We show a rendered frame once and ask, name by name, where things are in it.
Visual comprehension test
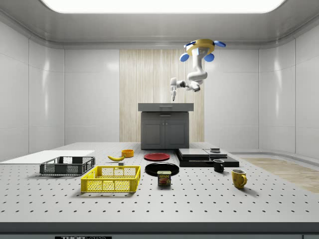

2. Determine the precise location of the flat-sided can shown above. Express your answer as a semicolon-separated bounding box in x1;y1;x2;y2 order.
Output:
157;170;172;187

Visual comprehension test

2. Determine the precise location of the black plate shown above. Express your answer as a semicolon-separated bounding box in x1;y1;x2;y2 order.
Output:
145;162;180;177

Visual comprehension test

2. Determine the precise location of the black mug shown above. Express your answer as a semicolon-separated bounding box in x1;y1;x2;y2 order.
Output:
212;159;225;173

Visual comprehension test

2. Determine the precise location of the white cabinet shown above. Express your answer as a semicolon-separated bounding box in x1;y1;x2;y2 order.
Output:
141;111;190;150

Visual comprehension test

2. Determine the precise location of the black stove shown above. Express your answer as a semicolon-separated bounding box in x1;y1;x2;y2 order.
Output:
174;147;240;168

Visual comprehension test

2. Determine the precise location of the white board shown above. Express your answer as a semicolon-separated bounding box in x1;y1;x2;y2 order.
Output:
0;149;96;164

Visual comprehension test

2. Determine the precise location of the yellow basket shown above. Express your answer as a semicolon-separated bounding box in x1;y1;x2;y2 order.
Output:
80;165;142;193

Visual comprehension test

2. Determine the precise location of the red plate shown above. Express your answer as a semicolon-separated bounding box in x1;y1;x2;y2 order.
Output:
143;152;171;161

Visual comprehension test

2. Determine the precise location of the drone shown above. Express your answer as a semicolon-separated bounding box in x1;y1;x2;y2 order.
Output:
179;38;227;63

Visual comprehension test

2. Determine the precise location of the yellow mug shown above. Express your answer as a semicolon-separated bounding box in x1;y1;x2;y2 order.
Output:
231;169;248;189

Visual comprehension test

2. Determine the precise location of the dark grey basket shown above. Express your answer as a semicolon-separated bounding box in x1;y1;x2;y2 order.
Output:
39;156;96;177

